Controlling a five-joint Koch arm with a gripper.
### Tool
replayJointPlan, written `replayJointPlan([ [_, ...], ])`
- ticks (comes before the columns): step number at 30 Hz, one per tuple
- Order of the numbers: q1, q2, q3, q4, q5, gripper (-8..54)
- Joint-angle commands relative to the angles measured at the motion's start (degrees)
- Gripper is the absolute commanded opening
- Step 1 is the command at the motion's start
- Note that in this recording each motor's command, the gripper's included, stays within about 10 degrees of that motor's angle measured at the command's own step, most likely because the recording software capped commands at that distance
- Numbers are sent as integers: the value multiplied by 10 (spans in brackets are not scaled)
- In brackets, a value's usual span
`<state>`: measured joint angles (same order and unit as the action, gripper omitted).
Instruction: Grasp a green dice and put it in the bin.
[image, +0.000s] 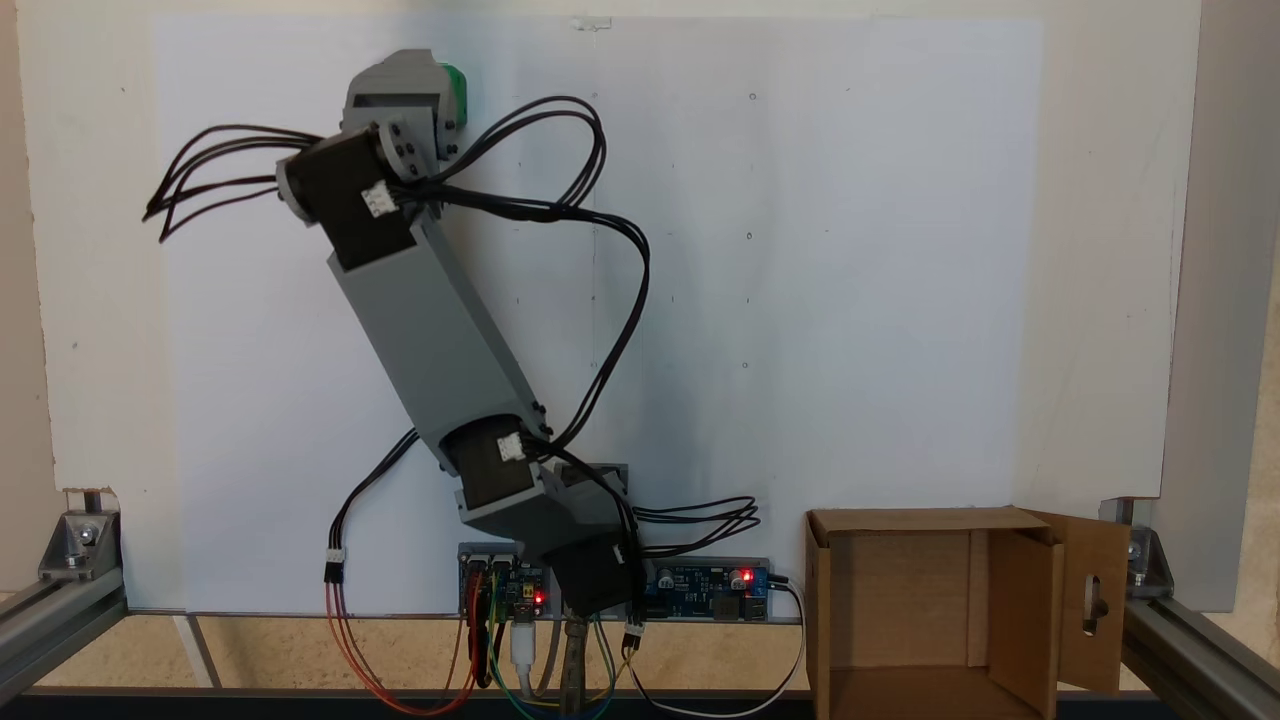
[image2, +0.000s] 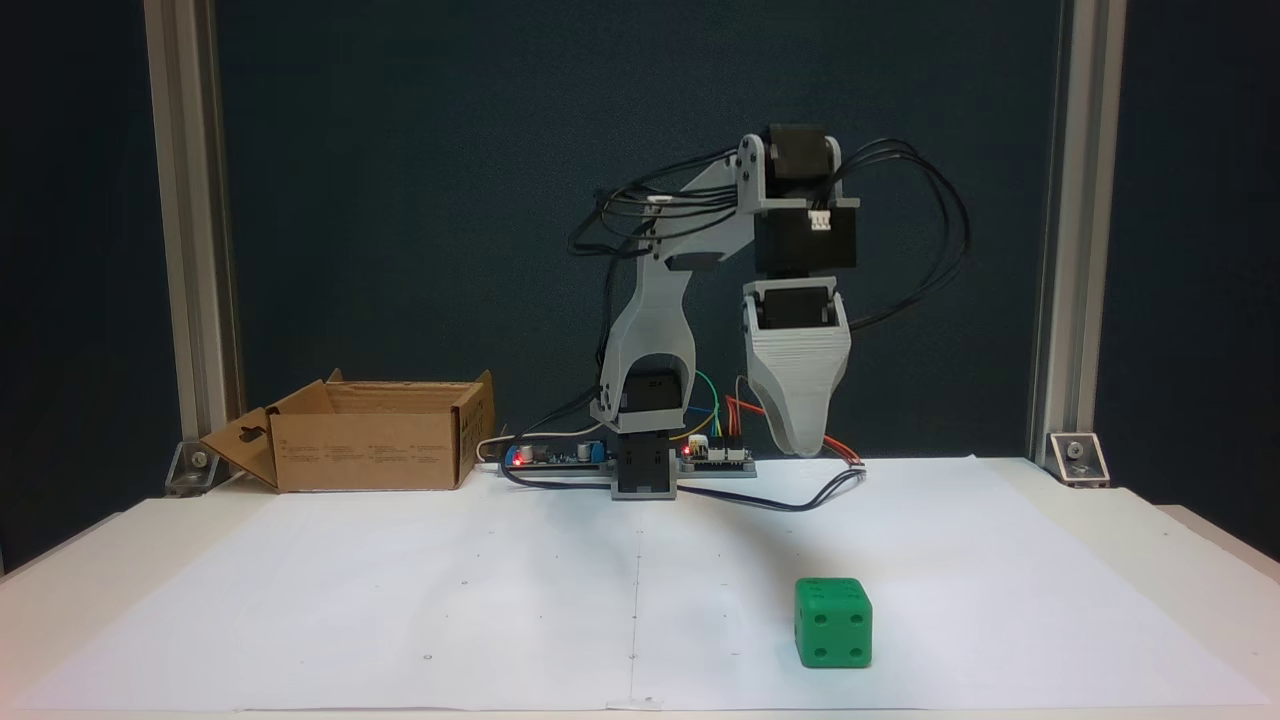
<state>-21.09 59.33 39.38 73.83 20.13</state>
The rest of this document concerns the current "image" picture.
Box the grey board mounting plate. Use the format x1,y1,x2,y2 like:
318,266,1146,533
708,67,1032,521
457,542,774,624

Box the white power cable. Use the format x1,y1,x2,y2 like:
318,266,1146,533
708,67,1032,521
630,578,807,720

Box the green wire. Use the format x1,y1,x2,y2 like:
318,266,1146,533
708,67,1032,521
488,600,616,720

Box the white USB cable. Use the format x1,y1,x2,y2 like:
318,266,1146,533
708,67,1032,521
509,612,542,693

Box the red and orange wires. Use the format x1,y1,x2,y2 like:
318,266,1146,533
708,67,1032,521
325,575,483,717

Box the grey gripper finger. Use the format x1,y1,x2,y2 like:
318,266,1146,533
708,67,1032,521
380,95,465,169

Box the aluminium frame rail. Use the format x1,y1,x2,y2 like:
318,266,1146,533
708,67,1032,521
1120,595,1280,720
0,575,129,707

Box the circuit board with red LED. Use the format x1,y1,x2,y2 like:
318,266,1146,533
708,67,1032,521
460,545,549,616

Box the black wrist motor cable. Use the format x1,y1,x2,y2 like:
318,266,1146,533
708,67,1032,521
143,124,301,245

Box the grey metal clamp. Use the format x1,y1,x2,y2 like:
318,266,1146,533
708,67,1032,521
558,612,593,717

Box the brown cardboard box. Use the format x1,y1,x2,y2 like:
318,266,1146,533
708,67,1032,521
805,506,1132,720

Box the blue circuit board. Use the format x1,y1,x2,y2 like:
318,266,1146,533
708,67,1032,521
645,560,772,622

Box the metal corner bracket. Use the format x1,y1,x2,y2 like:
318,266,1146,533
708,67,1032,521
1100,497,1177,601
38,487,123,583

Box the black cable with white connector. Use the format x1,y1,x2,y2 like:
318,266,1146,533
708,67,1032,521
324,428,447,586

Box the black base motor cable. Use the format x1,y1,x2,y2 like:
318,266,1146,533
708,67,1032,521
628,495,761,561

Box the green dice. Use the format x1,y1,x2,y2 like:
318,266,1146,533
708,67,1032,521
438,64,469,128

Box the black forearm motor cable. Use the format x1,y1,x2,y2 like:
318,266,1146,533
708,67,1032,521
385,95,652,453

